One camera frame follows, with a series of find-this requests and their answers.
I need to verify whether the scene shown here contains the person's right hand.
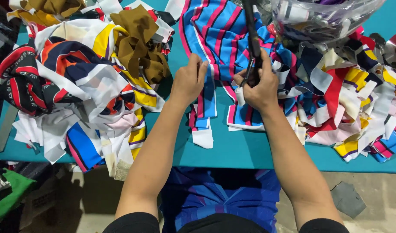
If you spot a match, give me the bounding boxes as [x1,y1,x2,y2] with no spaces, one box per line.
[233,49,280,113]

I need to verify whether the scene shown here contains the long blue striped fabric strip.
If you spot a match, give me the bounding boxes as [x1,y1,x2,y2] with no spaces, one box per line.
[188,73,218,149]

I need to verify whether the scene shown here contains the heap of cut fabric strips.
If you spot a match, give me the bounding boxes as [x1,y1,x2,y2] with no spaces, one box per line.
[272,27,396,163]

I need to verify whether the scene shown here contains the clear plastic bag of scraps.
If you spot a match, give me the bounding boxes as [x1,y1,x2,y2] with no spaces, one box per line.
[262,0,387,43]

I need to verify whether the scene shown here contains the blue pink striped fabric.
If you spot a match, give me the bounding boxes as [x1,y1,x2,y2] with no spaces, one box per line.
[179,0,299,107]

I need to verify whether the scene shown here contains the mustard yellow fabric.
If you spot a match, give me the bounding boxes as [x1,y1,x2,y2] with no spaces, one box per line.
[6,0,86,27]

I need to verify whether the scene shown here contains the green fabric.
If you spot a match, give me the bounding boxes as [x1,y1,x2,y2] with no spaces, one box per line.
[0,168,37,224]

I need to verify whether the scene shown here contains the person's blue garment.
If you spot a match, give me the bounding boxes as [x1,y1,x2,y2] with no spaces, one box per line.
[159,167,281,233]

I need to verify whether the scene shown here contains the grey metal ruler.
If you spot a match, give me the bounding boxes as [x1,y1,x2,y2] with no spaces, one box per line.
[0,104,20,153]

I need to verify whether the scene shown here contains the brown fabric piece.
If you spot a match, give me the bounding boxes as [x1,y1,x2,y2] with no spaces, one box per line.
[109,5,171,85]

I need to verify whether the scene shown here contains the black scissors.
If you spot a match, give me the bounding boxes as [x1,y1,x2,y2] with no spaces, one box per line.
[239,0,264,88]

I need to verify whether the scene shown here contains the grey fabric scrap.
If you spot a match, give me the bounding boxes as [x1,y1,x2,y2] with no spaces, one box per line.
[330,181,367,219]

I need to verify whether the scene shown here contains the heap of mixed printed fabrics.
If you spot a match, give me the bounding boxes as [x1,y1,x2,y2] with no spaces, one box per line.
[0,0,176,182]

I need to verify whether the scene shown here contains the short blue striped fabric piece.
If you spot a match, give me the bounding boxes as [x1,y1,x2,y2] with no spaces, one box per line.
[226,103,267,132]

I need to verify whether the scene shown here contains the person's left hand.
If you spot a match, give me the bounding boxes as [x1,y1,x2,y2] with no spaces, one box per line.
[170,53,209,107]

